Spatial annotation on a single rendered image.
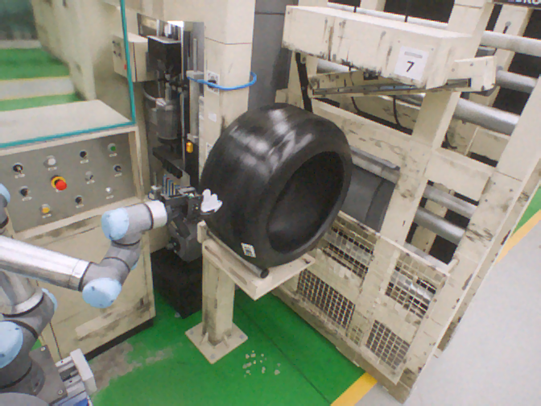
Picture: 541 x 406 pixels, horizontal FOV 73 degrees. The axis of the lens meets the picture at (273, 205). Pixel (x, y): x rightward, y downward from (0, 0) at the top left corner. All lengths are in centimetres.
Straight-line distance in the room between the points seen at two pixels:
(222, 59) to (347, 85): 48
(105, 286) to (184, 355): 140
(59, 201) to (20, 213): 14
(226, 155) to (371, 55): 56
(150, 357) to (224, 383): 44
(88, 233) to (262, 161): 97
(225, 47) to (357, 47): 45
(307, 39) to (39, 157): 109
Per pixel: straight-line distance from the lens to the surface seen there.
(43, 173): 169
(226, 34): 138
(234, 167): 117
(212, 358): 228
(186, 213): 109
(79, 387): 151
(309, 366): 232
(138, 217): 101
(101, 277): 98
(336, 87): 155
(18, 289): 133
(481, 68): 131
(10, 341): 131
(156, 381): 224
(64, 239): 180
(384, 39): 128
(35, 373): 143
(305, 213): 165
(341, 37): 137
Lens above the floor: 189
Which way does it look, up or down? 32 degrees down
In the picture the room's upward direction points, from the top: 7 degrees clockwise
